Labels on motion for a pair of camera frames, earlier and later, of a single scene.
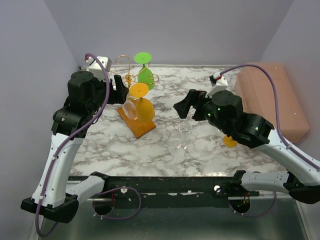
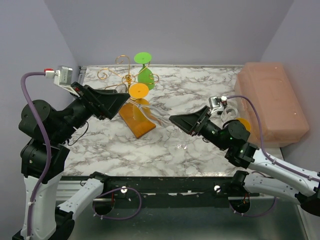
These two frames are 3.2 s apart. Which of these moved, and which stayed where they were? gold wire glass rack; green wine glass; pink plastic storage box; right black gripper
Moved: right black gripper
Stayed: gold wire glass rack; pink plastic storage box; green wine glass
